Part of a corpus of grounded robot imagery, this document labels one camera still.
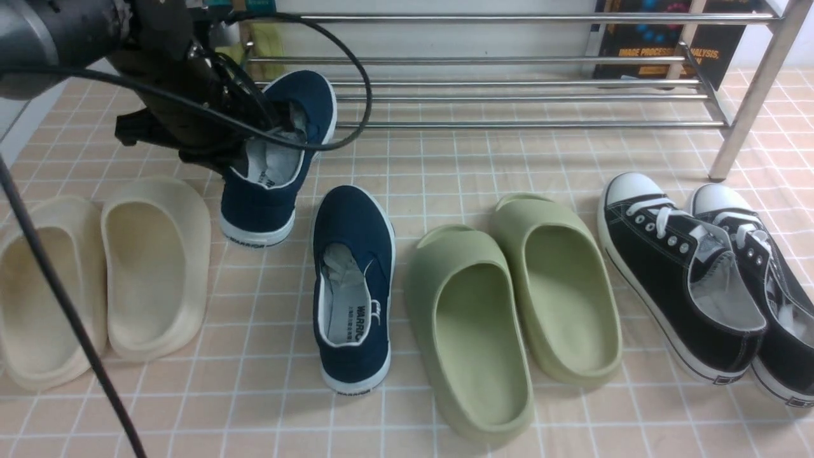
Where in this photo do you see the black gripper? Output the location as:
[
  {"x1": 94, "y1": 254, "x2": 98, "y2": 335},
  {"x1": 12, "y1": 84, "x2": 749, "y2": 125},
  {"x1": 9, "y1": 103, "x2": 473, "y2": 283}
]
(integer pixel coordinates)
[{"x1": 108, "y1": 1, "x2": 280, "y2": 174}]

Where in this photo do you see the navy canvas shoe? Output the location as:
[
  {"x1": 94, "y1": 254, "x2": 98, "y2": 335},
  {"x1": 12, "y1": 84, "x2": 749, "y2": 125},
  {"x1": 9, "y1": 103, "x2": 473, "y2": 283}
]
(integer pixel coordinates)
[
  {"x1": 220, "y1": 70, "x2": 338, "y2": 247},
  {"x1": 313, "y1": 185, "x2": 396, "y2": 396}
]

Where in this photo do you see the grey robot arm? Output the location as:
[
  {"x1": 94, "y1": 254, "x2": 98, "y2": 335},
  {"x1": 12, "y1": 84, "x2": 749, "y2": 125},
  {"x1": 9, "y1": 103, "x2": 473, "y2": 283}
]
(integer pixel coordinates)
[{"x1": 2, "y1": 1, "x2": 291, "y2": 174}]

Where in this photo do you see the steel shoe rack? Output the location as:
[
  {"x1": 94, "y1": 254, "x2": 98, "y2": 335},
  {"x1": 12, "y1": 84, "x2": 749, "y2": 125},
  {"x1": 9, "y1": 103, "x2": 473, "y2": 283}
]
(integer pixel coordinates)
[{"x1": 246, "y1": 1, "x2": 812, "y2": 182}]

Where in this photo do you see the teal and yellow book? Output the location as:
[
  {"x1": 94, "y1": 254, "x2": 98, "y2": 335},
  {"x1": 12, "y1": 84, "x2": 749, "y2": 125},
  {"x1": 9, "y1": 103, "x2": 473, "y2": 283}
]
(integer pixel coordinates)
[{"x1": 217, "y1": 22, "x2": 287, "y2": 81}]

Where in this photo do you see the right cream foam slipper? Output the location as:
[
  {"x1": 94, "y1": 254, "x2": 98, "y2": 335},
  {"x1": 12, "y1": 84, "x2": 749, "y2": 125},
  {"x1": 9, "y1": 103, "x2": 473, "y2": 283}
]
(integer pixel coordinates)
[{"x1": 100, "y1": 176, "x2": 211, "y2": 362}]

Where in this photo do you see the cream foam slipper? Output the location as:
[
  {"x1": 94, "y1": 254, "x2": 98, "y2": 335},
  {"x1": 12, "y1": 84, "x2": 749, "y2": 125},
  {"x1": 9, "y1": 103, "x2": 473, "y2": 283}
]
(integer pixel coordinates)
[
  {"x1": 1, "y1": 195, "x2": 108, "y2": 391},
  {"x1": 100, "y1": 176, "x2": 211, "y2": 362}
]

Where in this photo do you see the left cream foam slipper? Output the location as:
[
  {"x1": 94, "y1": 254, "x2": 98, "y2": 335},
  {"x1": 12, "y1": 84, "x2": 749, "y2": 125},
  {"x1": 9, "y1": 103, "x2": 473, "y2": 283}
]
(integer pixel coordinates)
[{"x1": 1, "y1": 195, "x2": 108, "y2": 391}]

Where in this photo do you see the left green foam slipper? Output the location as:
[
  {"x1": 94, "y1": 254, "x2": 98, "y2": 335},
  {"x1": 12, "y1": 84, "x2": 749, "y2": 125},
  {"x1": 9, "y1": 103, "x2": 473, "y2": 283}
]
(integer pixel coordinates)
[{"x1": 403, "y1": 224, "x2": 533, "y2": 447}]

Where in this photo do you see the green foam slipper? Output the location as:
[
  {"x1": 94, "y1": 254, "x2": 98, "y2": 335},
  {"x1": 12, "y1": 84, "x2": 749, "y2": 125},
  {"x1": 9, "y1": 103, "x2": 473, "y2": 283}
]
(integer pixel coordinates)
[
  {"x1": 403, "y1": 224, "x2": 533, "y2": 447},
  {"x1": 490, "y1": 193, "x2": 623, "y2": 388}
]

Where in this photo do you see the black image processing book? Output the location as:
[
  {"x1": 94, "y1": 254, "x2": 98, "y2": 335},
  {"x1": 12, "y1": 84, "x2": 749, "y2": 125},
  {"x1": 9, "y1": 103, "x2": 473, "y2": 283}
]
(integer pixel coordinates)
[{"x1": 583, "y1": 1, "x2": 745, "y2": 90}]

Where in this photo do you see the right green foam slipper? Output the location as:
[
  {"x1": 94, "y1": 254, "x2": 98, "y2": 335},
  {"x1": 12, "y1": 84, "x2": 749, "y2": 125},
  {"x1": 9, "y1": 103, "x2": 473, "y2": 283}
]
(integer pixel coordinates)
[{"x1": 490, "y1": 193, "x2": 623, "y2": 388}]

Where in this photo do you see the left black canvas sneaker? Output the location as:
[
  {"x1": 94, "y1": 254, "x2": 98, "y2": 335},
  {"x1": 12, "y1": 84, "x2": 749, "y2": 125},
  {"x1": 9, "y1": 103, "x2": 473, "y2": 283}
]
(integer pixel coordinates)
[{"x1": 598, "y1": 173, "x2": 768, "y2": 385}]

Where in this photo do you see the black canvas sneaker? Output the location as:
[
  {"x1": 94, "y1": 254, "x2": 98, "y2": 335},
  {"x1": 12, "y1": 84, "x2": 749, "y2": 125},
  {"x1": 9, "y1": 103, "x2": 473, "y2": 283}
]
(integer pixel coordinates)
[
  {"x1": 598, "y1": 173, "x2": 768, "y2": 385},
  {"x1": 686, "y1": 183, "x2": 813, "y2": 408}
]

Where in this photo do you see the right black canvas sneaker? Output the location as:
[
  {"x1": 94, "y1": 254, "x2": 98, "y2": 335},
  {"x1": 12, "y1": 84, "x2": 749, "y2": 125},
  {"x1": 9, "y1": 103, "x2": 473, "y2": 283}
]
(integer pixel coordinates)
[{"x1": 686, "y1": 183, "x2": 813, "y2": 408}]

